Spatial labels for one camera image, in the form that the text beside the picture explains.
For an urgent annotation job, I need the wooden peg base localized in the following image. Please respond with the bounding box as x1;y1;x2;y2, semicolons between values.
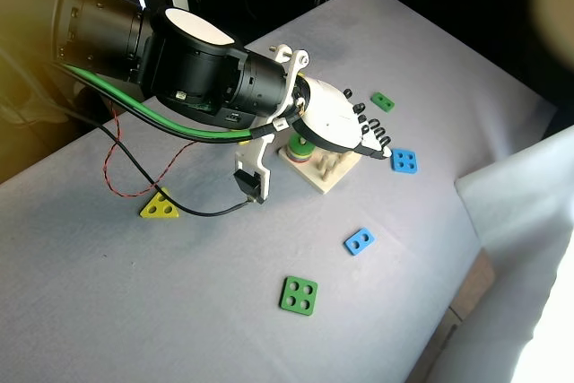
276;131;363;196

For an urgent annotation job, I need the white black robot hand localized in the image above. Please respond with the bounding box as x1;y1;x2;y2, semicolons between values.
293;77;395;161

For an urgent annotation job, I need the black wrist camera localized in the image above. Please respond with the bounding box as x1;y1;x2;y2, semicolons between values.
233;168;264;205

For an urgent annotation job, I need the blue two-hole block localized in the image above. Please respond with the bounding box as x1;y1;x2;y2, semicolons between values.
344;227;377;257

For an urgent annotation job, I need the green four-hole square block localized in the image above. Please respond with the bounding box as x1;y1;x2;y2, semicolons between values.
279;275;319;315

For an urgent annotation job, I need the thick green cable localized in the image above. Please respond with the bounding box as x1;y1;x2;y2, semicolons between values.
56;62;274;144

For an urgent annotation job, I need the red black twisted cable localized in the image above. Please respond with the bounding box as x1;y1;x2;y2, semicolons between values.
104;102;198;199

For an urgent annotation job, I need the yellow three-hole triangle block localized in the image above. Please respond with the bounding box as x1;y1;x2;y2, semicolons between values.
138;186;180;220

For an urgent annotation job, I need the thin black cable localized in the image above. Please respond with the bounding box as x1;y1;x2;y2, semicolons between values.
66;100;257;218

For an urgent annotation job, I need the blue four-hole square block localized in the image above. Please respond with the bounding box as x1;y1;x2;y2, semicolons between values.
390;148;421;175

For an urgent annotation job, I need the white sheet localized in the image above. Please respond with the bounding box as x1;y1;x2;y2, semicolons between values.
419;125;574;383

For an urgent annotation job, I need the green two-hole block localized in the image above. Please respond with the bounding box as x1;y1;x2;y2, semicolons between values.
370;91;396;114

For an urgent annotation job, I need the grey table cloth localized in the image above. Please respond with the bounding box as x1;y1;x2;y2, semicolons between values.
0;0;560;383

